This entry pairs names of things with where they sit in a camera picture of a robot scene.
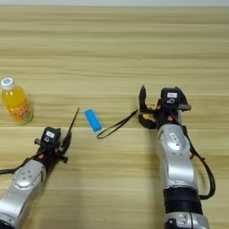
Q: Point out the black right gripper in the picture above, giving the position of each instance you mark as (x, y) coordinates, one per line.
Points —
(167, 116)

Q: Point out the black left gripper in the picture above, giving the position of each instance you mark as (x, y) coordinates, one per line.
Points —
(49, 156)

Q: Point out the yellow black tape measure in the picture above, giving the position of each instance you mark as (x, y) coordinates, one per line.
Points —
(147, 120)

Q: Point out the orange juice bottle white cap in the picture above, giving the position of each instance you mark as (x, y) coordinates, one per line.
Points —
(15, 101)

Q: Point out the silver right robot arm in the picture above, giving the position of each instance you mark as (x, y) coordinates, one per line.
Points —
(176, 161)

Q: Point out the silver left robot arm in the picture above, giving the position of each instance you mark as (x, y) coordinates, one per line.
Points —
(23, 184)

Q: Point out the right gripper labelled black box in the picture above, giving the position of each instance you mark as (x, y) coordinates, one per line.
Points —
(171, 96)

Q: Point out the blue rectangular block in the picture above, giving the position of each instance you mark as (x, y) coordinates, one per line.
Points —
(93, 120)

